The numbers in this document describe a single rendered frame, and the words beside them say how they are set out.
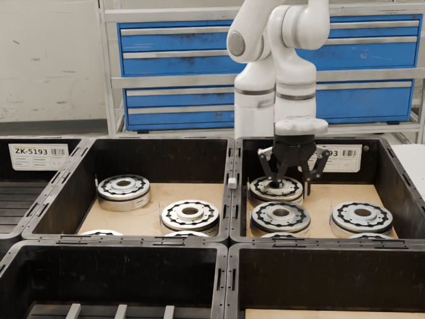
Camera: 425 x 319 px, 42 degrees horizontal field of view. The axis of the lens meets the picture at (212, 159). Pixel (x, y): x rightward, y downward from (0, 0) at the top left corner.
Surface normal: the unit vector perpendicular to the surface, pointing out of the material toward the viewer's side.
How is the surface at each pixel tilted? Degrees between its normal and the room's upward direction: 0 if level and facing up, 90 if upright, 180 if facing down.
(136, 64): 90
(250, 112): 90
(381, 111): 90
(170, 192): 0
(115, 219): 0
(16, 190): 0
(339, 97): 90
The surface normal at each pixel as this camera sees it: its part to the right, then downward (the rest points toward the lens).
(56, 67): 0.04, 0.40
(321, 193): -0.02, -0.91
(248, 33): -0.62, 0.36
